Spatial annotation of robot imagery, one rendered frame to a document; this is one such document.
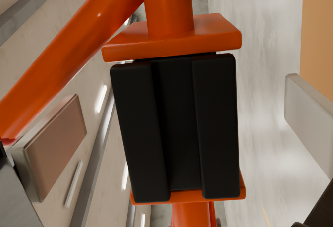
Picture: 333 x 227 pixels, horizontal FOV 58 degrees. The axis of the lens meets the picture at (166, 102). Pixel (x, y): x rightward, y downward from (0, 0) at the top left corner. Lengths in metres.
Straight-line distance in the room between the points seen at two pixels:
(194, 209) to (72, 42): 0.11
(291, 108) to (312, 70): 0.17
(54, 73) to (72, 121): 0.03
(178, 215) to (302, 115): 0.09
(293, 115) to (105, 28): 0.11
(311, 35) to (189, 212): 0.24
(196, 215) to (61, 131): 0.09
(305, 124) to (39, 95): 0.14
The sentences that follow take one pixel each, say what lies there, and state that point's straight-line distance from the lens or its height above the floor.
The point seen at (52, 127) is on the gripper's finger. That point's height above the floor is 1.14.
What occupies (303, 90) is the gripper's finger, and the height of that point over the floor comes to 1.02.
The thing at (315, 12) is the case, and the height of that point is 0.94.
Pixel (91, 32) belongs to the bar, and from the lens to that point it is 0.16.
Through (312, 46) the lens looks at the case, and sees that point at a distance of 0.35.
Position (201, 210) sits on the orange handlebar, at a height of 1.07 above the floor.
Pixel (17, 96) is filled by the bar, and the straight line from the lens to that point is 0.19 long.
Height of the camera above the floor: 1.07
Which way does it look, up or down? 5 degrees up
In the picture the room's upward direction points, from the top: 95 degrees counter-clockwise
